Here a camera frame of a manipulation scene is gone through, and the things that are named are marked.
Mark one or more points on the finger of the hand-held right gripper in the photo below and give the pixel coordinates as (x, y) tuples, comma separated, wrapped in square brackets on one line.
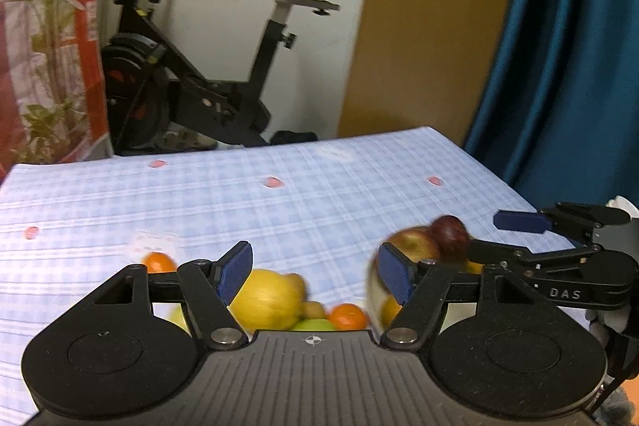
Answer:
[(494, 252), (519, 221)]

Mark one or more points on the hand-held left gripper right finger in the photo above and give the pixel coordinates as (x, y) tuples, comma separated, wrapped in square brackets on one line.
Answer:
[(397, 276)]

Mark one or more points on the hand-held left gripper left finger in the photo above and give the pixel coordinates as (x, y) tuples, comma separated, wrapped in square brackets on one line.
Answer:
[(235, 274)]

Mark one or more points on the beige bowl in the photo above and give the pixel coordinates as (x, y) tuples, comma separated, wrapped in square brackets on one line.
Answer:
[(373, 291)]

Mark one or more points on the red yellow apple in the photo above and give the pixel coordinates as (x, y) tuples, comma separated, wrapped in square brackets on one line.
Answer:
[(417, 244)]

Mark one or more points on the dark red passion fruit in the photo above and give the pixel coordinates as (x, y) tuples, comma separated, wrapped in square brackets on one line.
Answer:
[(449, 231)]

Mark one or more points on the green round fruit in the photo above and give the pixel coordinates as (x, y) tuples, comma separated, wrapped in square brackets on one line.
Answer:
[(314, 325), (177, 320)]

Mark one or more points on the person's right hand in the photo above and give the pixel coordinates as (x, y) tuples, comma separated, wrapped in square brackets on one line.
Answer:
[(614, 321)]

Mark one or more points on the plaid tablecloth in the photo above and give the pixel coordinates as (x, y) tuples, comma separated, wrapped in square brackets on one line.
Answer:
[(199, 206)]

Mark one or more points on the brown kiwi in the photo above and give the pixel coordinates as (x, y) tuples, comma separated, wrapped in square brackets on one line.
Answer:
[(314, 308)]

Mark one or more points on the blue curtain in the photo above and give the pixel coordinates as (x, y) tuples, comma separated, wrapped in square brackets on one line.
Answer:
[(574, 56)]

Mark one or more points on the black exercise bike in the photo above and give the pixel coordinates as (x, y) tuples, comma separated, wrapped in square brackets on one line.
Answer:
[(199, 96)]

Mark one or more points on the wooden door panel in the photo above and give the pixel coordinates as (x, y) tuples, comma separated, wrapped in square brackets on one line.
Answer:
[(424, 31)]

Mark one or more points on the printed backdrop cloth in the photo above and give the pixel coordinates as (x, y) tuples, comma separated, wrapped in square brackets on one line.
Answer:
[(50, 56)]

